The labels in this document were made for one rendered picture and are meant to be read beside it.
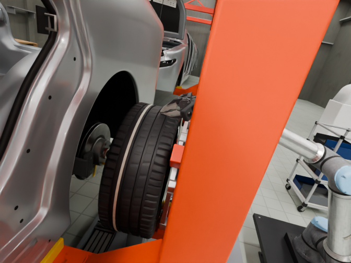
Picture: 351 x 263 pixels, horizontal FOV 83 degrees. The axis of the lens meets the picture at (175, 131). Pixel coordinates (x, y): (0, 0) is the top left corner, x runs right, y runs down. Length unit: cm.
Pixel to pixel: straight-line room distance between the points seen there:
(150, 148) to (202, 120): 44
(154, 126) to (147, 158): 15
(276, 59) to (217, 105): 11
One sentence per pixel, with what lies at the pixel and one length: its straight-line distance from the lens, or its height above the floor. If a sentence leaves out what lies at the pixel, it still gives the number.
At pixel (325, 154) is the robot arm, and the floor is 112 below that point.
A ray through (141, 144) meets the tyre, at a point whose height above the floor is 109.
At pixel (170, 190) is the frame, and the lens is 80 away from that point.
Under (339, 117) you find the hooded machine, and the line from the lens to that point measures 603.
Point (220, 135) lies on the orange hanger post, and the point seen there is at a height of 132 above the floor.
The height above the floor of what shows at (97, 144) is 91.
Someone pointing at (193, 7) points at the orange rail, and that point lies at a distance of 1006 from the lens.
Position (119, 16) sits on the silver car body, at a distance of 92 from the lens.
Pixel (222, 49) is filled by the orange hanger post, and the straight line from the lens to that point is 34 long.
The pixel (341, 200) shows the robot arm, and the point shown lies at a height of 96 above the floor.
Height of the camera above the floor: 144
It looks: 22 degrees down
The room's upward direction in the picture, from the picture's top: 12 degrees clockwise
